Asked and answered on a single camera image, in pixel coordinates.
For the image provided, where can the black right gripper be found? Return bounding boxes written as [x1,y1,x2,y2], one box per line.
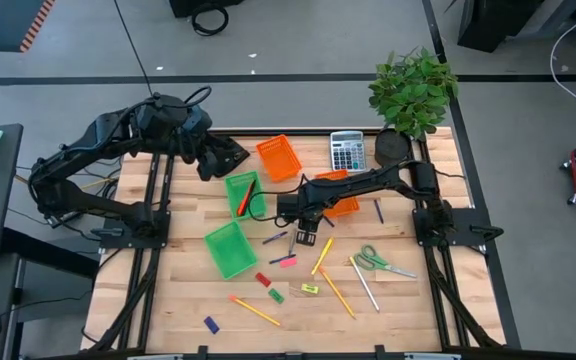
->
[276,193,327,247]

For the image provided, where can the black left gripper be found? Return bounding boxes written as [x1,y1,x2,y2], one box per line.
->
[180,122,222,182]

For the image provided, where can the yellow pen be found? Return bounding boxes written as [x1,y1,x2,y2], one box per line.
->
[310,236,336,277]

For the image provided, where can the orange plastic basket bin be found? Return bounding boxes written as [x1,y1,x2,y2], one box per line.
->
[314,168,362,220]
[255,133,304,184]

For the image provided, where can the white pen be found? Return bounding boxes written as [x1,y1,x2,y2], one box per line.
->
[348,255,382,314]

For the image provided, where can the yellow pencil orange end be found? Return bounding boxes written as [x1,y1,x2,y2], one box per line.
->
[227,294,283,328]

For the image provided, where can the green plastic basket bin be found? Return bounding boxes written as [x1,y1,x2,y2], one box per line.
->
[223,170,269,222]
[203,219,259,281]

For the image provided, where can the grey desk calculator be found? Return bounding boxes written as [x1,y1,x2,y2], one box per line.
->
[329,130,368,174]

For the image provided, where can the black equipment case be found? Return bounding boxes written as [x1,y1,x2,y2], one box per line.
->
[169,0,245,19]

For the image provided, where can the green potted plant black pot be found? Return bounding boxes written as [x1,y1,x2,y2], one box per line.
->
[367,46,460,169]

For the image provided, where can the orange black striped mat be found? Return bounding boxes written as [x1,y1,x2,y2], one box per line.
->
[0,0,57,54]

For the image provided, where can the black floor cabinet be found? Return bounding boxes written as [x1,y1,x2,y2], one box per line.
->
[456,0,549,54]

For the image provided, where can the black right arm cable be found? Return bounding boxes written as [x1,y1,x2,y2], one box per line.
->
[246,173,312,223]

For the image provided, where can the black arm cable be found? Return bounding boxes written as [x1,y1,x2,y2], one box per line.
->
[152,84,214,111]
[246,173,312,223]

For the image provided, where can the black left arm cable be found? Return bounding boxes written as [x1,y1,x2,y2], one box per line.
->
[152,84,214,111]

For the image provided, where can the green handled scissors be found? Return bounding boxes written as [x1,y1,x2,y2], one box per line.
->
[352,243,419,280]

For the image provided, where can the black hanging cable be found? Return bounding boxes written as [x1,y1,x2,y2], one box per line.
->
[112,0,155,97]

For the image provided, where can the coiled black cable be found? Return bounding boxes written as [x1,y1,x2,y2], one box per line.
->
[190,2,230,37]

